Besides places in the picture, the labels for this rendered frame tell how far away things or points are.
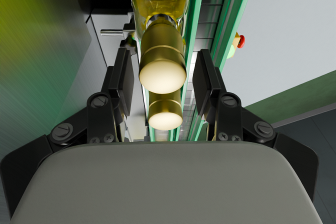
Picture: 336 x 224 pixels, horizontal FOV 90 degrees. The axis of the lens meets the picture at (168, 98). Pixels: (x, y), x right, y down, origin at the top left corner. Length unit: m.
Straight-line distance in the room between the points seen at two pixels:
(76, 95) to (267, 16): 0.75
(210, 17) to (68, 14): 0.28
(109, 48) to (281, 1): 0.66
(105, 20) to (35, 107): 0.27
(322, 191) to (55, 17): 3.13
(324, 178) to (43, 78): 3.13
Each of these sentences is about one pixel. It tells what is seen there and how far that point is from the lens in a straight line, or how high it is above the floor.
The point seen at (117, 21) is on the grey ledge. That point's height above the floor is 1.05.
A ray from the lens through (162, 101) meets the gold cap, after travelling 0.16.
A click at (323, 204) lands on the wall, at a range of 3.12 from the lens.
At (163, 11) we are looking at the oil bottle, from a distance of 0.17.
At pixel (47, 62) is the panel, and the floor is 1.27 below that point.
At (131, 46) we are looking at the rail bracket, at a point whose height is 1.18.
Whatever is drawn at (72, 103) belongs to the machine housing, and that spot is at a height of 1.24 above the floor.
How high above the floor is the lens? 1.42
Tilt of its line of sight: 39 degrees down
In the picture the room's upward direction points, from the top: 177 degrees clockwise
